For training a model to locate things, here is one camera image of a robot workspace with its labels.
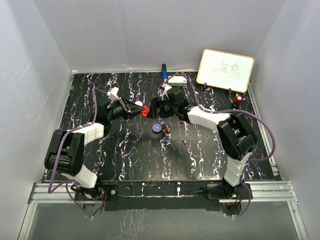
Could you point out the white whiteboard with wooden frame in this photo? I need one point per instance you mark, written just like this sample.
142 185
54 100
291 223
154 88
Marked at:
225 70

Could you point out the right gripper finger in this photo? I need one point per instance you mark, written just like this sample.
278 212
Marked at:
164 109
155 105

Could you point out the black front base bar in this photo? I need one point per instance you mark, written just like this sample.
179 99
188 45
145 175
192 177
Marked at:
173 195

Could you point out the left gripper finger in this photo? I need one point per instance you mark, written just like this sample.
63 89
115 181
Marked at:
128 104
135 111

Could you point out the white earbud charging case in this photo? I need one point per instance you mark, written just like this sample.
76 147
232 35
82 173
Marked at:
139 103

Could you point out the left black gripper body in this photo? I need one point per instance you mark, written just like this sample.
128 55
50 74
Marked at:
121 110

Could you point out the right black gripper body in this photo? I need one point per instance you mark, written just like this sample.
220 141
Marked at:
173 109

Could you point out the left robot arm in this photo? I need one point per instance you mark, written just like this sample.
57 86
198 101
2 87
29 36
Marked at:
65 154

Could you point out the purple earbud charging case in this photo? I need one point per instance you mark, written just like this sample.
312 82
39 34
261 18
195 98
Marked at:
157 128

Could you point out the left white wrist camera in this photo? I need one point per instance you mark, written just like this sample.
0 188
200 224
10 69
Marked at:
113 94

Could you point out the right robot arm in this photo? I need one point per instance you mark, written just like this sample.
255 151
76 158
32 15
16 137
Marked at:
236 134

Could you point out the blue black device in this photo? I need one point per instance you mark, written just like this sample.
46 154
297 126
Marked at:
164 74

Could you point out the white pink cardboard box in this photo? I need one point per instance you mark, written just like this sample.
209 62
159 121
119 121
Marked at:
178 81

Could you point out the red earbud charging case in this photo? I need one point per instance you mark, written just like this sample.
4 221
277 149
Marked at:
145 111

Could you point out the red emergency stop button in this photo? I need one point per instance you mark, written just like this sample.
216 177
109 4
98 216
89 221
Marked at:
237 101

